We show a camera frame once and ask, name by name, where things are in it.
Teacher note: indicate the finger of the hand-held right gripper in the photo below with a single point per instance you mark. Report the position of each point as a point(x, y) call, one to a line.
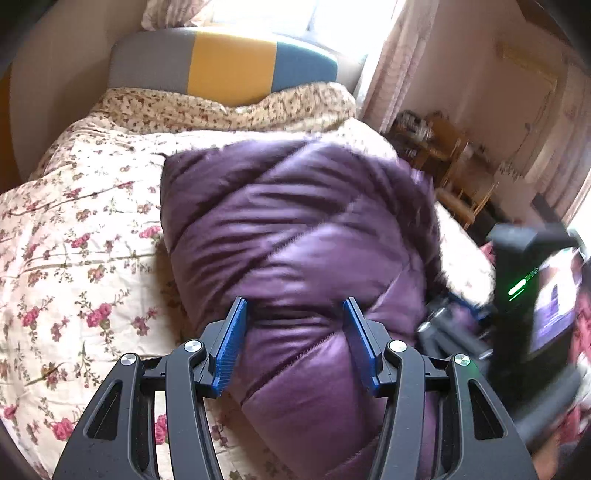
point(461, 323)

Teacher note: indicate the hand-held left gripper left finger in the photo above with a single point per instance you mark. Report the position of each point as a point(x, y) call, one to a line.
point(230, 346)

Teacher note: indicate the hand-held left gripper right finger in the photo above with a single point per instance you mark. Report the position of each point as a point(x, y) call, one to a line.
point(362, 344)

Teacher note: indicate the purple down jacket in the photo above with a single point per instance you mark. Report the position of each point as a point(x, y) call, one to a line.
point(300, 240)

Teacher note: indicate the red patterned clothing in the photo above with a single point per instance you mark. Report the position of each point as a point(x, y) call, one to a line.
point(579, 364)

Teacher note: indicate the wooden chair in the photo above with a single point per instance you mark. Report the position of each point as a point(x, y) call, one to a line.
point(461, 184)

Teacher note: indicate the pale patterned curtain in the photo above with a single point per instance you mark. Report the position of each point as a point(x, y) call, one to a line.
point(563, 138)

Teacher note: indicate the white pink-blossom bed cover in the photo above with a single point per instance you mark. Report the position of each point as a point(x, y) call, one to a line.
point(83, 258)

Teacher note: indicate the cluttered wooden table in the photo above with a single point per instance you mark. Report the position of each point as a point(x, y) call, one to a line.
point(415, 129)

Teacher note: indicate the beige small-flower quilt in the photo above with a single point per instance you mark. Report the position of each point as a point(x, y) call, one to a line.
point(184, 110)

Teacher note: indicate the pink ruffled curtain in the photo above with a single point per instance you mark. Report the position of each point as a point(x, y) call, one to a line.
point(397, 69)

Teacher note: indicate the grey yellow teal headboard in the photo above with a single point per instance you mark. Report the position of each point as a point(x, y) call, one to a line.
point(231, 60)

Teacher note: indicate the wooden wardrobe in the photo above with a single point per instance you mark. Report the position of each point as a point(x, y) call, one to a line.
point(7, 134)

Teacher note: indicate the bright window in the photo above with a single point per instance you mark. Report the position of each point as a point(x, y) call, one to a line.
point(314, 23)

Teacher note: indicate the floral curtain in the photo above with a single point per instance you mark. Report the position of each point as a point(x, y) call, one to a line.
point(171, 11)

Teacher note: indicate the wall air conditioner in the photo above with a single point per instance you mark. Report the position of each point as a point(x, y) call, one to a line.
point(528, 62)

